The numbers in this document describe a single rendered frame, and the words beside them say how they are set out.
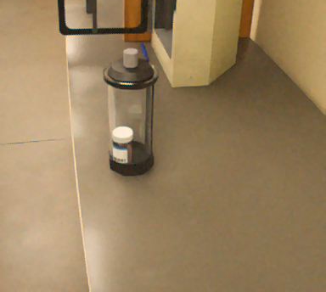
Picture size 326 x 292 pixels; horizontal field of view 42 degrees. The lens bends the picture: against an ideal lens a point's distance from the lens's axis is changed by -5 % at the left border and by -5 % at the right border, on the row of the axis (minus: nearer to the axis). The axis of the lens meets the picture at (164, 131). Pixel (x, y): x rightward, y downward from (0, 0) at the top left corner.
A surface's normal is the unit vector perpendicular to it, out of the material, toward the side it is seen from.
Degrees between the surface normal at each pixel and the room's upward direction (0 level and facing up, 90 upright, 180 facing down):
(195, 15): 90
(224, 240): 0
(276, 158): 0
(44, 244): 0
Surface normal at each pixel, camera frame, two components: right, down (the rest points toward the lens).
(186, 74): 0.22, 0.55
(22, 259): 0.04, -0.83
